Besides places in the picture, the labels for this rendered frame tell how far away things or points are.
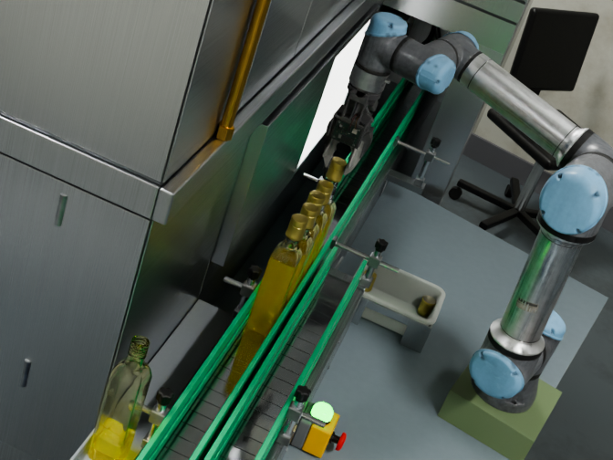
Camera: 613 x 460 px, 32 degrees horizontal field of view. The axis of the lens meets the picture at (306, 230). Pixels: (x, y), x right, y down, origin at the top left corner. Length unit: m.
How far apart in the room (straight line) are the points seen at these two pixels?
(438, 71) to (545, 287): 0.46
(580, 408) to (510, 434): 1.68
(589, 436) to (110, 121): 2.69
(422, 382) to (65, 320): 0.99
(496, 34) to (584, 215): 1.19
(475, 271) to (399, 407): 0.70
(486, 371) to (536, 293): 0.21
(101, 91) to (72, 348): 0.48
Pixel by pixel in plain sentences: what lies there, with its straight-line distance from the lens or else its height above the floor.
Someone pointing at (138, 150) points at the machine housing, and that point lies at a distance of 1.63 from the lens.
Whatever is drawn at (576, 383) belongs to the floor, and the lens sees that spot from 4.19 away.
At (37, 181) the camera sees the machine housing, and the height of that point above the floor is 1.31.
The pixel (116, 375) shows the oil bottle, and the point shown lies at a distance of 1.76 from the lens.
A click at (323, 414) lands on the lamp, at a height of 0.85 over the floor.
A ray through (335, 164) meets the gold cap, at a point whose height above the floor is 1.19.
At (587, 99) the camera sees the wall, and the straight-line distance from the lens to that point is 5.22.
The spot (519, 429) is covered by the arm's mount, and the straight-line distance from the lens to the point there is 2.42.
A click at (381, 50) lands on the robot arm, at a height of 1.48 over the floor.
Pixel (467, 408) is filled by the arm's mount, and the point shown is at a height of 0.81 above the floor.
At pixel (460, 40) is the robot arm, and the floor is 1.52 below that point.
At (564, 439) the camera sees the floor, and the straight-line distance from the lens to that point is 3.90.
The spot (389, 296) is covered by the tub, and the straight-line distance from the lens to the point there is 2.73.
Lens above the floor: 2.24
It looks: 31 degrees down
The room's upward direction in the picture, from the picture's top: 20 degrees clockwise
